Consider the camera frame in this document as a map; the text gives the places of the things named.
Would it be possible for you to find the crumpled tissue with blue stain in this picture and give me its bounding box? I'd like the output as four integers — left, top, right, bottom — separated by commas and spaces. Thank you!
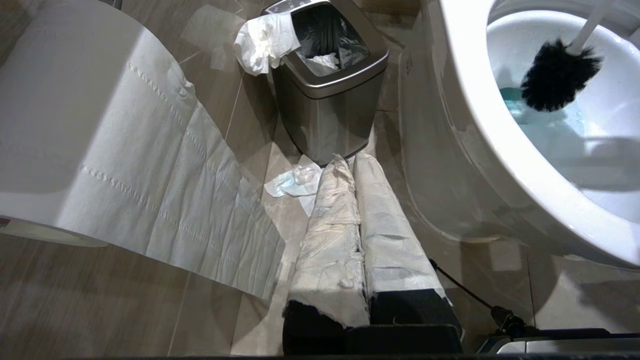
263, 154, 324, 218

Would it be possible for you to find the black bin liner bag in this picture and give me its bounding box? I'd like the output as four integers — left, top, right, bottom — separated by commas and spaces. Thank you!
292, 5, 371, 77

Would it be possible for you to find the black cable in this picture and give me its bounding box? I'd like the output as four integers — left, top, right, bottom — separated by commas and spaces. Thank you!
429, 258, 538, 339

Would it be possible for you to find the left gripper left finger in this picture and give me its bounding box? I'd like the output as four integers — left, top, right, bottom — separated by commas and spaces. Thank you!
282, 154, 371, 356

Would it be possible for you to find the white toilet bowl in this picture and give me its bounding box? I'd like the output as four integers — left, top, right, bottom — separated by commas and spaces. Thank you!
398, 0, 640, 271

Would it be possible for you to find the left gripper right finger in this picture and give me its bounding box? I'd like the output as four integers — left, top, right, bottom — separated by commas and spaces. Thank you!
352, 152, 463, 354

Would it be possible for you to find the small crumpled white tissue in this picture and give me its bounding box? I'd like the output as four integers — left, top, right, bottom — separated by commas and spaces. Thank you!
306, 52, 341, 71

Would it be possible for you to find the stainless steel trash bin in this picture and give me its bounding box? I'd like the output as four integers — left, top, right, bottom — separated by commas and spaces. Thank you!
261, 0, 390, 167

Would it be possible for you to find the black toilet brush white handle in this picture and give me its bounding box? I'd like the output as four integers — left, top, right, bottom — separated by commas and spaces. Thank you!
520, 0, 615, 113

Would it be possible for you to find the white toilet paper roll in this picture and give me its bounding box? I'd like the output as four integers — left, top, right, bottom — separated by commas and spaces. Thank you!
0, 0, 287, 301

